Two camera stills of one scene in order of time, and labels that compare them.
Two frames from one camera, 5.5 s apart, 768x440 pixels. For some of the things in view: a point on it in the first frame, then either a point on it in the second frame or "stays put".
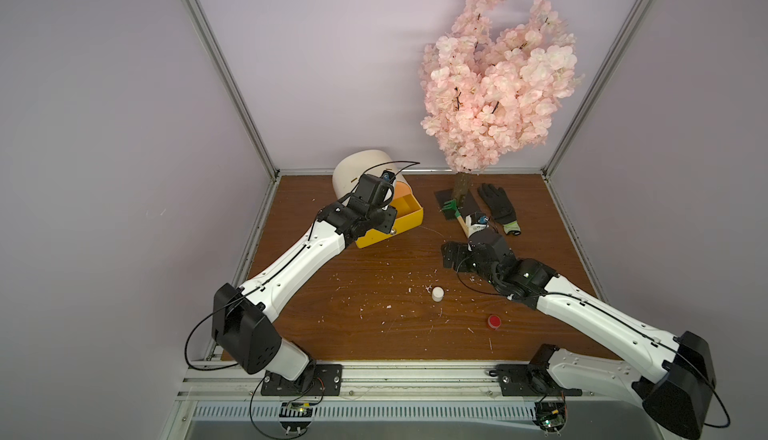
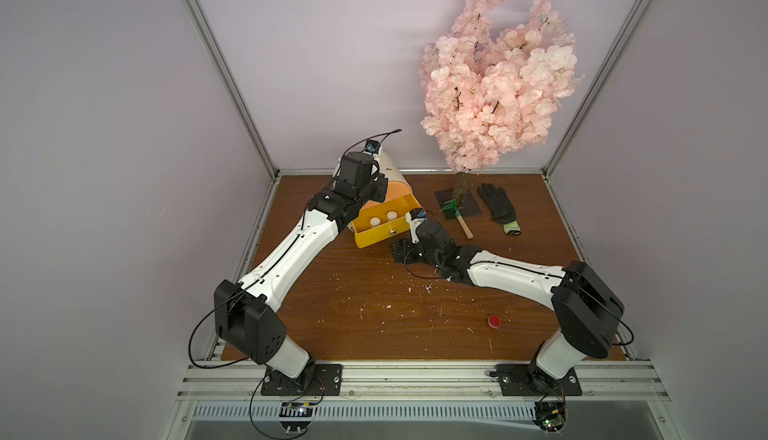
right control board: x=550 y=416 stays put
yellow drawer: x=409 y=213 stays put
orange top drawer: x=401 y=190 stays put
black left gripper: x=389 y=214 -> x=378 y=183
